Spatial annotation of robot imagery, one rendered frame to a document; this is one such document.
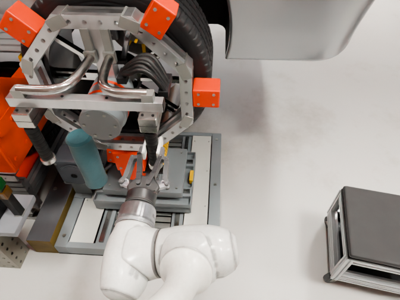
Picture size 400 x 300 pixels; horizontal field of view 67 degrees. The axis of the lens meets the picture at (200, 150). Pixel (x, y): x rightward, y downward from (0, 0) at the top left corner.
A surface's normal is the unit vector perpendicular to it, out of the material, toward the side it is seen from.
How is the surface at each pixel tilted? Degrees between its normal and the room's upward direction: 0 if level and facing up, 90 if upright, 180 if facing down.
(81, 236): 0
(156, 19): 90
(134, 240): 9
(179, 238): 30
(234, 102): 0
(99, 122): 90
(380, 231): 0
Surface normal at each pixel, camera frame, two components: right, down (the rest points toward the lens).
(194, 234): -0.13, -0.90
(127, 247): -0.13, -0.64
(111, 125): -0.06, 0.74
